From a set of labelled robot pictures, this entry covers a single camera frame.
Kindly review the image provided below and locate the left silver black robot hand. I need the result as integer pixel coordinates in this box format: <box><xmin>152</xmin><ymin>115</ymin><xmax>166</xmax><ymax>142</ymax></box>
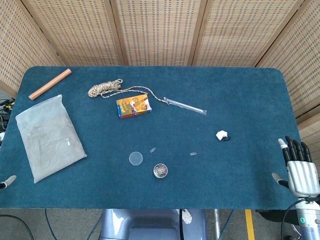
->
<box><xmin>0</xmin><ymin>174</ymin><xmax>17</xmax><ymax>190</ymax></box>

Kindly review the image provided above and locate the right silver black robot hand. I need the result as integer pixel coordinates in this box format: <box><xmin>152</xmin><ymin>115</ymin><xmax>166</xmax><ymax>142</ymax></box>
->
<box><xmin>271</xmin><ymin>136</ymin><xmax>320</xmax><ymax>199</ymax></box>

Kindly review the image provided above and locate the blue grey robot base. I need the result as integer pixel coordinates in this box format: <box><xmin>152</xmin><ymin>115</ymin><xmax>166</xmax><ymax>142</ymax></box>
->
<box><xmin>99</xmin><ymin>208</ymin><xmax>209</xmax><ymax>240</ymax></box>

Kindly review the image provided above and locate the wooden stick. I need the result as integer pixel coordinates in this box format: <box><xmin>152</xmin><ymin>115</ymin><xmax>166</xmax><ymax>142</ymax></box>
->
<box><xmin>28</xmin><ymin>68</ymin><xmax>73</xmax><ymax>101</ymax></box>

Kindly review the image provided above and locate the clear round lid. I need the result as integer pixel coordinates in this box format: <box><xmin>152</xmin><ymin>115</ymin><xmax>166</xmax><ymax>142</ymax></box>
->
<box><xmin>128</xmin><ymin>151</ymin><xmax>144</xmax><ymax>167</ymax></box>

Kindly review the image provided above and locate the round tin of paperclips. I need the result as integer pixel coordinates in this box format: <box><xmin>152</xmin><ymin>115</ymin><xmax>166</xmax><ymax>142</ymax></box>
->
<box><xmin>153</xmin><ymin>163</ymin><xmax>169</xmax><ymax>179</ymax></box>

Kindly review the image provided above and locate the colourful orange card box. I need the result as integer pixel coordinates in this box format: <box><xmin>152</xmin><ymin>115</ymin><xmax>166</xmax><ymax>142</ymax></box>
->
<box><xmin>116</xmin><ymin>94</ymin><xmax>153</xmax><ymax>120</ymax></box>

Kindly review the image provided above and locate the frosted grey zip pouch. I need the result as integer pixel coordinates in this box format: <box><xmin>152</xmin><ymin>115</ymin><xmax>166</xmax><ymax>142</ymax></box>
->
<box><xmin>15</xmin><ymin>94</ymin><xmax>88</xmax><ymax>184</ymax></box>

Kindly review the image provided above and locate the white clip with black band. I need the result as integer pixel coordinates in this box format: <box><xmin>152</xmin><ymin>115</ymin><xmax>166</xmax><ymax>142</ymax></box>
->
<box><xmin>215</xmin><ymin>130</ymin><xmax>229</xmax><ymax>141</ymax></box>

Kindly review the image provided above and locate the metal pole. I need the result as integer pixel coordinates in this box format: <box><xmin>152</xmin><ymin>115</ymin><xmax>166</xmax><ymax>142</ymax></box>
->
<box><xmin>213</xmin><ymin>209</ymin><xmax>221</xmax><ymax>240</ymax></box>

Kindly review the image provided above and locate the blue felt table mat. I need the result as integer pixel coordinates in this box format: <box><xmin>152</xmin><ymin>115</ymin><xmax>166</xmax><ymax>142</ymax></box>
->
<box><xmin>0</xmin><ymin>65</ymin><xmax>316</xmax><ymax>210</ymax></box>

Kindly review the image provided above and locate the clear wrapped straw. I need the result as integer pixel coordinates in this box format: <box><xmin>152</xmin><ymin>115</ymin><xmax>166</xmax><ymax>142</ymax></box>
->
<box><xmin>163</xmin><ymin>96</ymin><xmax>208</xmax><ymax>116</ymax></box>

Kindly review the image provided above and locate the woven bamboo folding screen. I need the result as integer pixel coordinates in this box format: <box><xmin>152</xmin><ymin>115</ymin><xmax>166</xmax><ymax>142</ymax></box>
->
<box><xmin>0</xmin><ymin>0</ymin><xmax>320</xmax><ymax>183</ymax></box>

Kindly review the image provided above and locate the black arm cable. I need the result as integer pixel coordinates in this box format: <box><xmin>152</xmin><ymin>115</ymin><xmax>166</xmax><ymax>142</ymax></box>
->
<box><xmin>281</xmin><ymin>198</ymin><xmax>305</xmax><ymax>240</ymax></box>

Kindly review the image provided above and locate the black floor cable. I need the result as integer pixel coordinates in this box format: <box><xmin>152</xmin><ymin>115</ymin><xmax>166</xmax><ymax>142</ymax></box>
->
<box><xmin>0</xmin><ymin>214</ymin><xmax>35</xmax><ymax>240</ymax></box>

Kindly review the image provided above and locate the blue floor cable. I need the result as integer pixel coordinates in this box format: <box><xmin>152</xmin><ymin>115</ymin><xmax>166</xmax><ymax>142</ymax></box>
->
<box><xmin>44</xmin><ymin>208</ymin><xmax>59</xmax><ymax>240</ymax></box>

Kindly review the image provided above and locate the bundle of side cables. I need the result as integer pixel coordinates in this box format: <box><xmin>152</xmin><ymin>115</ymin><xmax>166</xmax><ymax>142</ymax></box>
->
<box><xmin>0</xmin><ymin>98</ymin><xmax>16</xmax><ymax>131</ymax></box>

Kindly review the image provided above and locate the beige braided rope bundle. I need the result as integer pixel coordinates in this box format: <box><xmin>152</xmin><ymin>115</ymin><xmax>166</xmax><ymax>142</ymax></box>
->
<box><xmin>87</xmin><ymin>78</ymin><xmax>171</xmax><ymax>106</ymax></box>

